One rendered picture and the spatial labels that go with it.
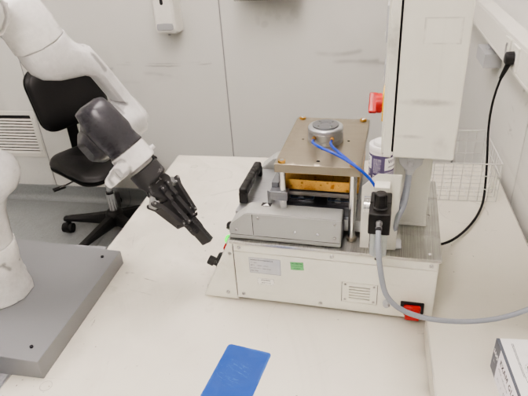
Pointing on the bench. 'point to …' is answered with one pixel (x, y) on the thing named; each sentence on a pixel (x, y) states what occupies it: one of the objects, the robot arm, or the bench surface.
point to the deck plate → (423, 246)
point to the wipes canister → (377, 163)
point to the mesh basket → (469, 175)
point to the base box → (324, 280)
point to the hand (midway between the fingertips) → (198, 231)
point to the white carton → (511, 366)
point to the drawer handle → (250, 181)
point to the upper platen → (320, 185)
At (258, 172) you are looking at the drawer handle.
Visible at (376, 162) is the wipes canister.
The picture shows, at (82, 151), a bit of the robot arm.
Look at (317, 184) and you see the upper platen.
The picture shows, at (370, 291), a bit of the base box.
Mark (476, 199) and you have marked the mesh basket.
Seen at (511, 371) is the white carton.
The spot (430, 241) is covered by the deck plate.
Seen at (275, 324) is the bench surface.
